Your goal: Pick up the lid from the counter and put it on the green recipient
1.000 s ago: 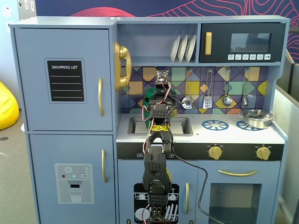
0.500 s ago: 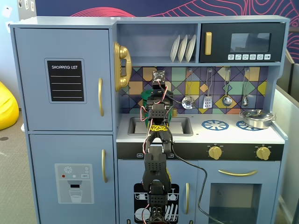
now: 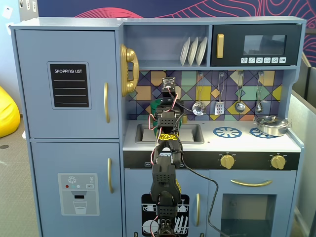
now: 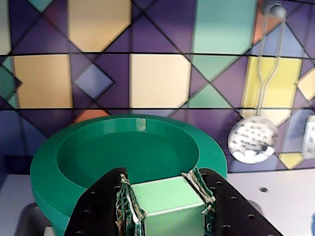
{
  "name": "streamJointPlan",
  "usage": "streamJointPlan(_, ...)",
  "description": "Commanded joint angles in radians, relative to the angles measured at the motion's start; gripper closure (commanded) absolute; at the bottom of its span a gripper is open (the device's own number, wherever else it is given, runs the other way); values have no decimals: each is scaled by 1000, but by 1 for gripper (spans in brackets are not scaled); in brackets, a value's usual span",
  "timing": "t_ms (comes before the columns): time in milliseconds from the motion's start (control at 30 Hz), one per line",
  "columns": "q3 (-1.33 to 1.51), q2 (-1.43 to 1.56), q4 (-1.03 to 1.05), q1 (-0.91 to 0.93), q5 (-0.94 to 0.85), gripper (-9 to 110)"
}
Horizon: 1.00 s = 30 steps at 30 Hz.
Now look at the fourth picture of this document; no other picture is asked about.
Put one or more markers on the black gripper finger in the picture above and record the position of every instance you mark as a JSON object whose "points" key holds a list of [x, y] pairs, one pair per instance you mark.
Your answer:
{"points": [[98, 209], [229, 211]]}

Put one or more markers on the metal skimmer spoon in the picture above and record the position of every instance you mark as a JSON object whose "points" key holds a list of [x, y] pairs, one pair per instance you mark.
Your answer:
{"points": [[253, 142]]}

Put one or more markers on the metal slotted spatula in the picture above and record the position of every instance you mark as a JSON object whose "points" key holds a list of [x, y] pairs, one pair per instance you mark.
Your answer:
{"points": [[310, 137]]}

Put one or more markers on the blue toy play kitchen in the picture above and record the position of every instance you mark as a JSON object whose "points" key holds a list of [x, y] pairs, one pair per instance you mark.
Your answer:
{"points": [[160, 81]]}

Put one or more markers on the grey utensil hook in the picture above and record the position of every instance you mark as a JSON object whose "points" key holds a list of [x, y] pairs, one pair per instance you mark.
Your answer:
{"points": [[278, 11]]}

